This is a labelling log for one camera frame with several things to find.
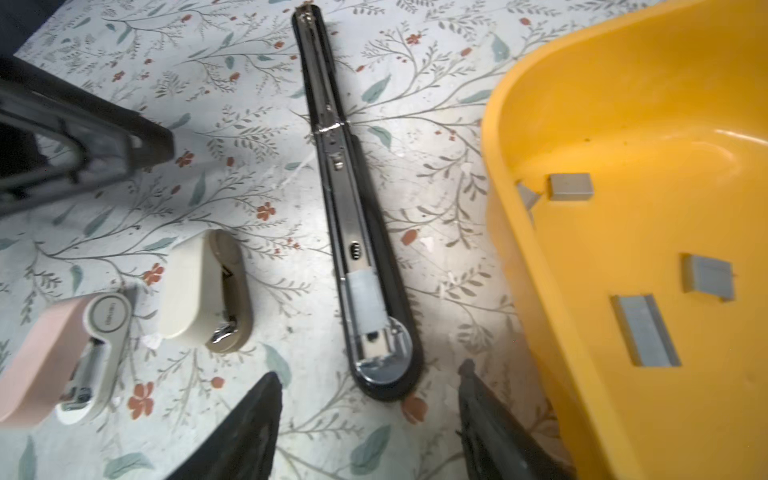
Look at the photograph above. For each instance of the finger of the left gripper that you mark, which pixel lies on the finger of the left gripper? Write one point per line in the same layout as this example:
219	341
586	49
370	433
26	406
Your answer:
58	140

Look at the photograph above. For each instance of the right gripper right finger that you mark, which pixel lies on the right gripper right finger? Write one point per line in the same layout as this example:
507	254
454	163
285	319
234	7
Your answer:
495	444

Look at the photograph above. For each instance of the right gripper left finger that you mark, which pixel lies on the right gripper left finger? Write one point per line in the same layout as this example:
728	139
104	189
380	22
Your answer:
244	444

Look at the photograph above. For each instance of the black stapler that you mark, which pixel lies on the black stapler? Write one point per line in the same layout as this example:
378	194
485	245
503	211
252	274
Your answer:
385	353

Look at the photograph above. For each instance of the beige small stapler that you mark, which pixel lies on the beige small stapler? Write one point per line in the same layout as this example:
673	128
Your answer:
205	297

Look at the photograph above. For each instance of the pink small stapler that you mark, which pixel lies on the pink small stapler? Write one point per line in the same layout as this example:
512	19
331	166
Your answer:
68	363

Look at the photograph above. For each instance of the yellow plastic tray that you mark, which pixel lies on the yellow plastic tray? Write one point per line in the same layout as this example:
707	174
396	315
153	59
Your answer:
666	109

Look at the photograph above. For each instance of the staple strip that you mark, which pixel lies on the staple strip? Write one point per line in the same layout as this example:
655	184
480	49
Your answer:
529	198
644	331
708	276
570	187

